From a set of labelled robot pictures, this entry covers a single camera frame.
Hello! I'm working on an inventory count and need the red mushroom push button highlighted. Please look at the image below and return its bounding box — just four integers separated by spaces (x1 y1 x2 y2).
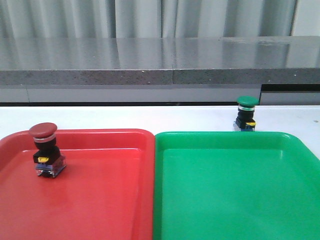
28 122 66 178

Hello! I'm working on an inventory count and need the green plastic tray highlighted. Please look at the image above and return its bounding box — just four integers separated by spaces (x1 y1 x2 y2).
153 131 320 240

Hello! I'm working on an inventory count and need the green mushroom push button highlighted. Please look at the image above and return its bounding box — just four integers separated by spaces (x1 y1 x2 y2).
233 95 259 132

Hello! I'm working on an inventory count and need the red plastic tray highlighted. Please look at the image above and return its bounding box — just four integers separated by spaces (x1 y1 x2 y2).
0 129 155 240

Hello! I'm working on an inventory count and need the grey granite counter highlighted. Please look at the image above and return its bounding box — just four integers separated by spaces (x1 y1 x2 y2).
0 36 320 106

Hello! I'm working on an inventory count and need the white pleated curtain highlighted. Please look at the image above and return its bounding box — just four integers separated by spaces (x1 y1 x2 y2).
0 0 320 38

